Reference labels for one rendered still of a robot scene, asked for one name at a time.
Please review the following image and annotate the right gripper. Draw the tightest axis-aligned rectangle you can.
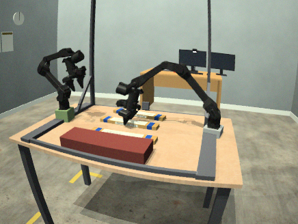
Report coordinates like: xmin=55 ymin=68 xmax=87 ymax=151
xmin=62 ymin=65 xmax=86 ymax=92

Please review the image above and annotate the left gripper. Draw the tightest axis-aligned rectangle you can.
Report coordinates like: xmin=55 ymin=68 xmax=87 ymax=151
xmin=118 ymin=98 xmax=141 ymax=125

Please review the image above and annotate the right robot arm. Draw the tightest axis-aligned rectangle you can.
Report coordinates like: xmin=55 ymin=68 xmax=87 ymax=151
xmin=37 ymin=48 xmax=86 ymax=110

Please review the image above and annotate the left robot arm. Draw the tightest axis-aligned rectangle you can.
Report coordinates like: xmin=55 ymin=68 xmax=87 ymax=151
xmin=116 ymin=61 xmax=221 ymax=130

